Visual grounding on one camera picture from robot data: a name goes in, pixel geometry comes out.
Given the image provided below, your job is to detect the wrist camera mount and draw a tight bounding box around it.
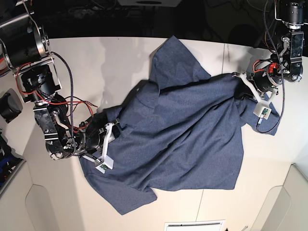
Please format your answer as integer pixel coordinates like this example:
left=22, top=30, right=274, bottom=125
left=82, top=123, right=114, bottom=174
left=232, top=72, right=278, bottom=120

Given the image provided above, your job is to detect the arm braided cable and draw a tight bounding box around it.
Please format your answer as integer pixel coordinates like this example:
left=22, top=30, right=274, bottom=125
left=255, top=0, right=286, bottom=134
left=50, top=51, right=77, bottom=150

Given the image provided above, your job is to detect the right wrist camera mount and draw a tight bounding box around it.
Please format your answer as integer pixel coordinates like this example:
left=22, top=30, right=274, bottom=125
left=82, top=123, right=114, bottom=174

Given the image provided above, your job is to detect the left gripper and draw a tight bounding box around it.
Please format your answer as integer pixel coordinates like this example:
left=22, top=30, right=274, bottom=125
left=235, top=69, right=282, bottom=101

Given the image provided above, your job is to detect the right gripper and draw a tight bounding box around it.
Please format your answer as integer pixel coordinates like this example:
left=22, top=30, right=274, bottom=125
left=77, top=113, right=120, bottom=156

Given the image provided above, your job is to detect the blue t-shirt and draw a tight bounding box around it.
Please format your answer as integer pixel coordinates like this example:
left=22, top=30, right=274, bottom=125
left=78, top=35, right=281, bottom=215

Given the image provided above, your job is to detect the black cylindrical holder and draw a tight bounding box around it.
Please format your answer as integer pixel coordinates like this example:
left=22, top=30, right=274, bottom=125
left=0, top=89, right=23, bottom=124

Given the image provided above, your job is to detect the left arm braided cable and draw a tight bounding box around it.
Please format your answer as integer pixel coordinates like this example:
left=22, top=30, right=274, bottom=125
left=255, top=0, right=286, bottom=134

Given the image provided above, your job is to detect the bin of blue parts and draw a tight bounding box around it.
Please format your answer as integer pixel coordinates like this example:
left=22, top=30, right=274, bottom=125
left=0, top=132, right=23, bottom=190

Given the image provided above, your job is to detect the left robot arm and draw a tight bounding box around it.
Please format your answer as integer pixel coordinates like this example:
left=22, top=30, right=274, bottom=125
left=235, top=0, right=308, bottom=99

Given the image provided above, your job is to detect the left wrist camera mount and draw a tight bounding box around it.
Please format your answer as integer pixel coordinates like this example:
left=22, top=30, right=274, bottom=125
left=232, top=72, right=278, bottom=120

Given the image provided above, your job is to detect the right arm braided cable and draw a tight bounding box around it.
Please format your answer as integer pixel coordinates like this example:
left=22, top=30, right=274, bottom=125
left=50, top=51, right=77, bottom=150

